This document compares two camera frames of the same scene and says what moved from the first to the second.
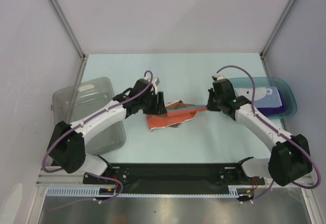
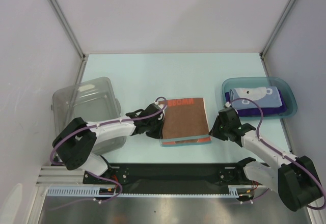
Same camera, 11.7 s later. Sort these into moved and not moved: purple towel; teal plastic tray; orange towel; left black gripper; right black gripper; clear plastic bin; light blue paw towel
Moved: left black gripper; orange towel; right black gripper
Not moved: teal plastic tray; light blue paw towel; purple towel; clear plastic bin
